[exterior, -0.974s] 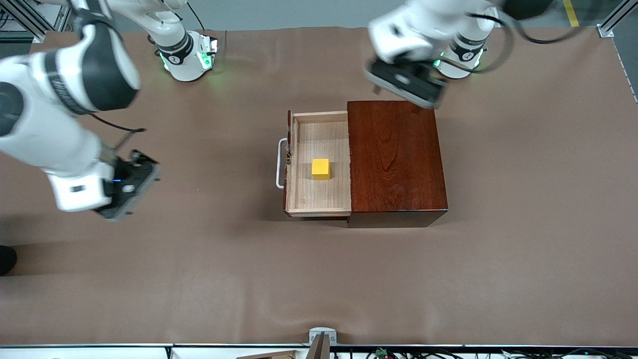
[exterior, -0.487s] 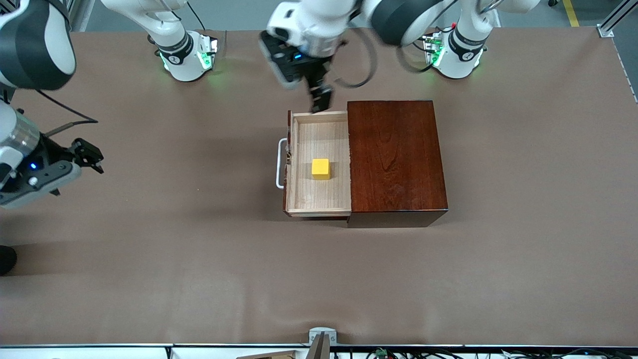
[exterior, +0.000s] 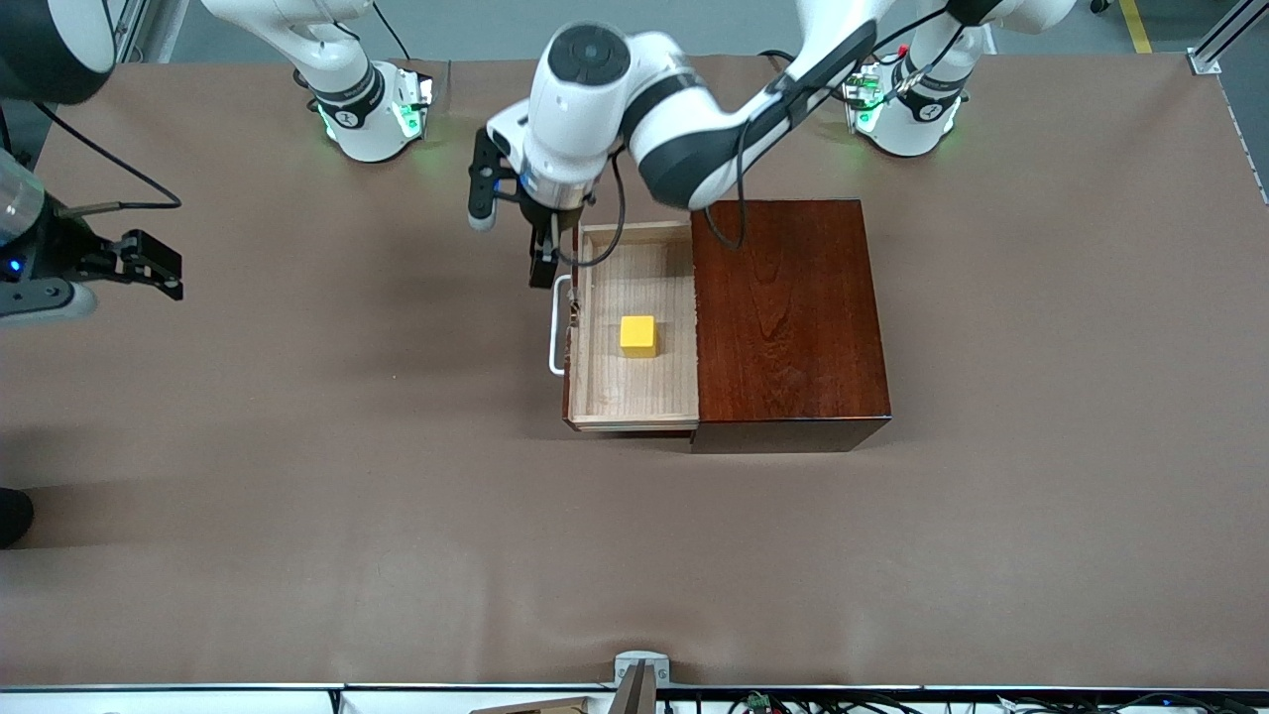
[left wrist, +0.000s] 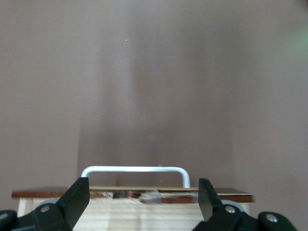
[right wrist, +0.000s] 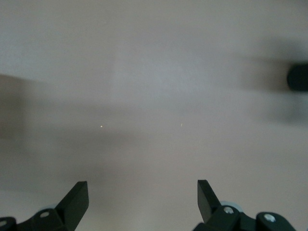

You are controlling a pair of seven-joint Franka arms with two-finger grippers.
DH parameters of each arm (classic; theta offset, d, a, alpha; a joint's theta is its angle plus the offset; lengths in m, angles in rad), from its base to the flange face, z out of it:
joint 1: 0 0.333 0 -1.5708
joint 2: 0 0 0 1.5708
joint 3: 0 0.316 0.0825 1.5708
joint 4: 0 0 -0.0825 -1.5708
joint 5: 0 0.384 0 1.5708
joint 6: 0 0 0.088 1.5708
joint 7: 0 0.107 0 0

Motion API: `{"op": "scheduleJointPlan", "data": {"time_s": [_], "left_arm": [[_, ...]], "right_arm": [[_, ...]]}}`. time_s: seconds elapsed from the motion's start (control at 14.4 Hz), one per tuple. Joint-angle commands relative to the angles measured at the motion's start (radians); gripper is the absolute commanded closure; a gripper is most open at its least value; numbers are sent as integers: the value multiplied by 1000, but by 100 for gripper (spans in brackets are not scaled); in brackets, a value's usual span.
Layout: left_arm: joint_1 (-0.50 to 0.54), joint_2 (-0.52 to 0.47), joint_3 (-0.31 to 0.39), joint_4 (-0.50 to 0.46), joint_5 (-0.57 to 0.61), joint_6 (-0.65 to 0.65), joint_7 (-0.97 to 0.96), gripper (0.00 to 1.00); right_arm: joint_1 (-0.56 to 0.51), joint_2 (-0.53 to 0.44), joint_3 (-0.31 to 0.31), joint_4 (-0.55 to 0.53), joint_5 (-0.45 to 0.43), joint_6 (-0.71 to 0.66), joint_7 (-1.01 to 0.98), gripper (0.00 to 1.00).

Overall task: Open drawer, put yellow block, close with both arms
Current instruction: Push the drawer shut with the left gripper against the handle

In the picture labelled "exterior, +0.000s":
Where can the dark brown wooden cabinet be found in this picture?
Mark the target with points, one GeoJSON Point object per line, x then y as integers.
{"type": "Point", "coordinates": [793, 317]}

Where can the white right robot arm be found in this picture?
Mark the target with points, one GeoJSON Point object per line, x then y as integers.
{"type": "Point", "coordinates": [347, 99]}

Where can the yellow floor tape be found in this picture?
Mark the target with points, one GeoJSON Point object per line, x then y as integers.
{"type": "Point", "coordinates": [1136, 25]}

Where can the yellow cube block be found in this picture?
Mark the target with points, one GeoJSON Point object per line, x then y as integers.
{"type": "Point", "coordinates": [638, 335]}

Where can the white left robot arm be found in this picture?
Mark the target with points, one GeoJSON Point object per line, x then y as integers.
{"type": "Point", "coordinates": [575, 129]}

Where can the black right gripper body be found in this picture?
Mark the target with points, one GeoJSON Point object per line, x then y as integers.
{"type": "Point", "coordinates": [67, 250]}

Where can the aluminium frame profile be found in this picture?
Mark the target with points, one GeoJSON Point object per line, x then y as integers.
{"type": "Point", "coordinates": [129, 25]}
{"type": "Point", "coordinates": [1224, 35]}

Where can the green plug connector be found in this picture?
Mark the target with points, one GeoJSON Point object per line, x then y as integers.
{"type": "Point", "coordinates": [758, 702]}

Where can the white table edge rail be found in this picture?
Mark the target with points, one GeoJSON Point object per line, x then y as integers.
{"type": "Point", "coordinates": [149, 700]}

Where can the grey metal camera bracket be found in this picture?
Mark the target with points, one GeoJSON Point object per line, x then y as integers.
{"type": "Point", "coordinates": [641, 669]}

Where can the brown cardboard piece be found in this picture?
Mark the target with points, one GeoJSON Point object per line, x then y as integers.
{"type": "Point", "coordinates": [535, 706]}

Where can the brown table cloth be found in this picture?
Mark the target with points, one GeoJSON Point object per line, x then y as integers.
{"type": "Point", "coordinates": [496, 545]}

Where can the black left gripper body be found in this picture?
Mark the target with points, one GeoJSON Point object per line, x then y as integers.
{"type": "Point", "coordinates": [543, 220]}

